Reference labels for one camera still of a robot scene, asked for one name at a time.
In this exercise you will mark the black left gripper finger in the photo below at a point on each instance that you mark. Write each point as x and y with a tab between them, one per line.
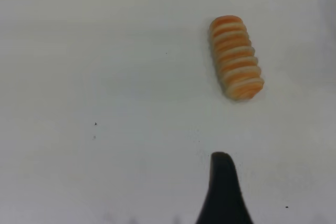
223	195

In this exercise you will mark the striped orange bread roll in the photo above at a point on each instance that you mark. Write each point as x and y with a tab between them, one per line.
235	58

